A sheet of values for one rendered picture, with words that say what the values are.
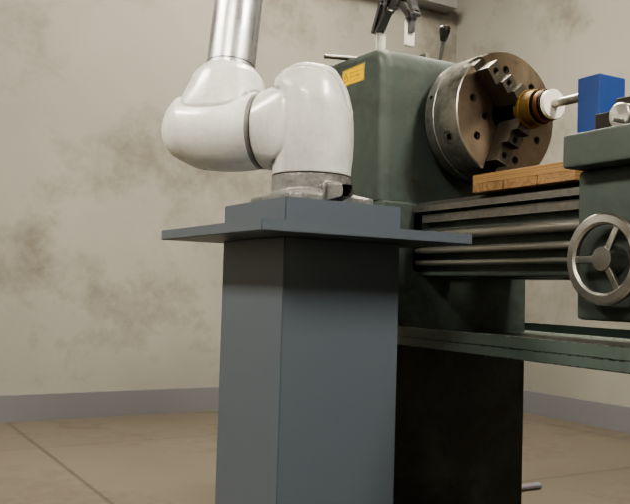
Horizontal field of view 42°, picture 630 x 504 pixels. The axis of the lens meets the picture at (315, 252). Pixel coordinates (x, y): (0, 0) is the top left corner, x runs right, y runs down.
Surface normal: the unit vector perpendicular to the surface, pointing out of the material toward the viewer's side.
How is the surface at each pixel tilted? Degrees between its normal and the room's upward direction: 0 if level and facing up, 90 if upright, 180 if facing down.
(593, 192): 90
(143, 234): 90
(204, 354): 90
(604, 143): 90
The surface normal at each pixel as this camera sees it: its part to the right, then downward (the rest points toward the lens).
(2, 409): 0.52, -0.02
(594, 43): -0.85, -0.05
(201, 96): -0.39, -0.28
